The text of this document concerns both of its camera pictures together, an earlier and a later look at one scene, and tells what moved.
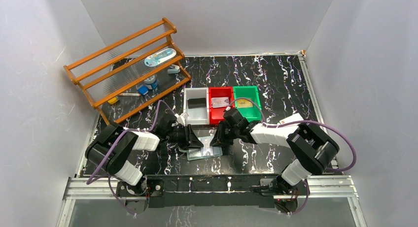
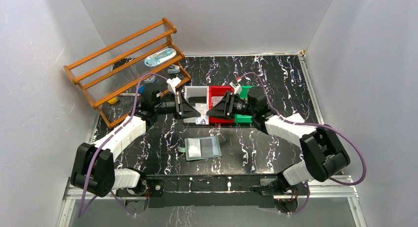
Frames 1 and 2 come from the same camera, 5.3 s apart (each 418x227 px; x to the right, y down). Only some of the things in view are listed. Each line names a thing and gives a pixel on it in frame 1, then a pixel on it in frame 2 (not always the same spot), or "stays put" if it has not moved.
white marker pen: (129, 94) stays put
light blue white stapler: (173, 69) stays put
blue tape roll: (151, 82) stays put
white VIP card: (206, 150) -> (203, 119)
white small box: (294, 118) stays put
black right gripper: (223, 134) -> (231, 104)
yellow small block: (113, 101) stays put
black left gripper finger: (192, 141) -> (184, 109)
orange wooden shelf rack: (125, 76) stays put
